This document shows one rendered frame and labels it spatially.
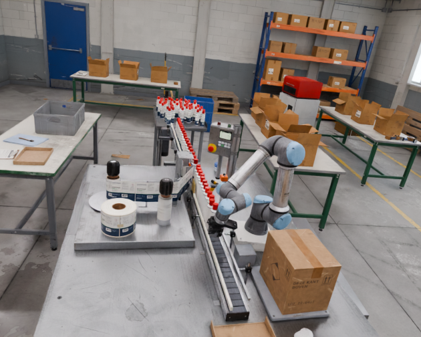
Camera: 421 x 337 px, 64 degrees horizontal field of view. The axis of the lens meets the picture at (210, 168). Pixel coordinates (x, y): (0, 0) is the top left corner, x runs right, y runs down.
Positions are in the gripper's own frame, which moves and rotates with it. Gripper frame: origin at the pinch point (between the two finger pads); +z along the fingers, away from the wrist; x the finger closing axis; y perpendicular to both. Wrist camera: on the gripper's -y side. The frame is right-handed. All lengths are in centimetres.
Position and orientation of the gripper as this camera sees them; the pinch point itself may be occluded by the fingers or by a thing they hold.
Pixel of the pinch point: (216, 235)
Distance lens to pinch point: 200.7
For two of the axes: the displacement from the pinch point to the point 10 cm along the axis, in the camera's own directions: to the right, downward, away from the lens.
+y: -9.7, -0.3, -2.3
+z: -2.0, 5.9, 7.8
